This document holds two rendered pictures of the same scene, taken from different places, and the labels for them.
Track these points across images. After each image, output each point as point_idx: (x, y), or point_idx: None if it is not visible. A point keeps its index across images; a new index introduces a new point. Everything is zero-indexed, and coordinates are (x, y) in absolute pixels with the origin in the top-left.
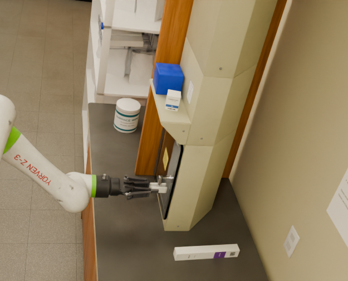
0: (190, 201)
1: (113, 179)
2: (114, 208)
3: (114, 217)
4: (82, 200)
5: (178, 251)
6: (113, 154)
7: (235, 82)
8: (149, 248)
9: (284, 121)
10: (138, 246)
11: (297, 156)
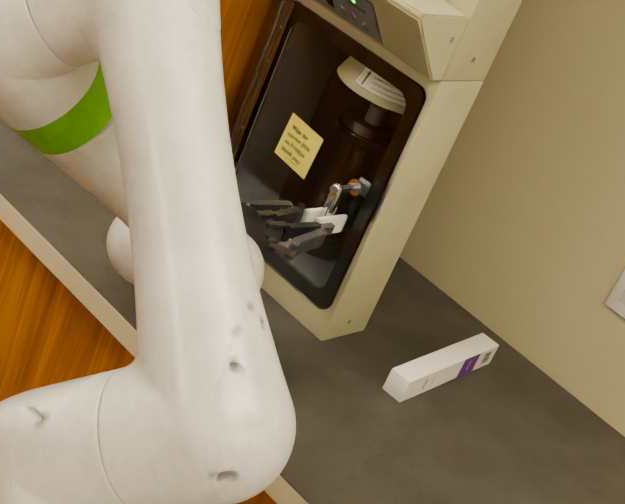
0: (394, 244)
1: (242, 209)
2: None
3: None
4: (263, 268)
5: (407, 376)
6: (46, 176)
7: None
8: (329, 388)
9: (553, 16)
10: (304, 389)
11: None
